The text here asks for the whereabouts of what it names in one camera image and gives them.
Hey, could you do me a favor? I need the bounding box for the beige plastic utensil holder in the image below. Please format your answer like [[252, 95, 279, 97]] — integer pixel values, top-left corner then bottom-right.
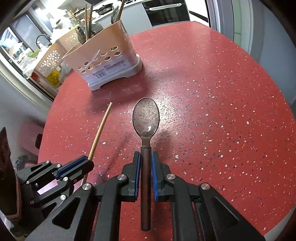
[[63, 20, 142, 91]]

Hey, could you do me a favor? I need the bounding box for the dark handled steel spoon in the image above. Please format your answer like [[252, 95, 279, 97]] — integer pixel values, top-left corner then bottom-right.
[[111, 6, 119, 24]]

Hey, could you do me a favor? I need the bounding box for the beige perforated storage cart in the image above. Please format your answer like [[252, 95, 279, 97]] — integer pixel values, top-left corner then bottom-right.
[[28, 27, 79, 96]]

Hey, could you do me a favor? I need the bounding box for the blue patterned wooden chopstick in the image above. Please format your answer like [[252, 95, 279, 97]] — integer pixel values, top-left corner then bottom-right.
[[81, 101, 113, 186]]

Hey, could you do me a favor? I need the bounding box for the brown handled metal spoon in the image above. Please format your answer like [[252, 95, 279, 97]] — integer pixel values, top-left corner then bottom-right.
[[91, 23, 103, 35]]

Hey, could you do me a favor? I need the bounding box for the black built-in oven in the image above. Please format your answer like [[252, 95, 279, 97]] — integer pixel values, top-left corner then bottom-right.
[[142, 0, 190, 27]]

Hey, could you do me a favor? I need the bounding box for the black kitchen faucet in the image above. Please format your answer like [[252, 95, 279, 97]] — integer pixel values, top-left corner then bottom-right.
[[35, 34, 53, 48]]

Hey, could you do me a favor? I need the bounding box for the black wok on stove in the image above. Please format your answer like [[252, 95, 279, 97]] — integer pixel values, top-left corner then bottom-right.
[[94, 3, 114, 16]]

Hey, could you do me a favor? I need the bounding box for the plain wooden chopstick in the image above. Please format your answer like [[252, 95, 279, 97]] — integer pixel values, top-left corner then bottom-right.
[[88, 5, 93, 39]]

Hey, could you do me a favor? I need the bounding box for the grey handled metal spoon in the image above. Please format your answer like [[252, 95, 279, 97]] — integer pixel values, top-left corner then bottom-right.
[[132, 97, 159, 232]]

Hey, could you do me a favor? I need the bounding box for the black handled metal spoon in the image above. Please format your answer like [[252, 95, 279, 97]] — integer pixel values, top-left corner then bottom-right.
[[77, 27, 86, 44]]

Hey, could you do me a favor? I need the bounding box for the tan wooden chopstick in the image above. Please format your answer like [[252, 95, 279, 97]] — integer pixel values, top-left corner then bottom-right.
[[116, 0, 125, 21]]

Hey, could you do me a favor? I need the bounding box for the pink plastic stool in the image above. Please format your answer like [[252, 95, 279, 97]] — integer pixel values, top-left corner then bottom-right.
[[18, 121, 44, 164]]

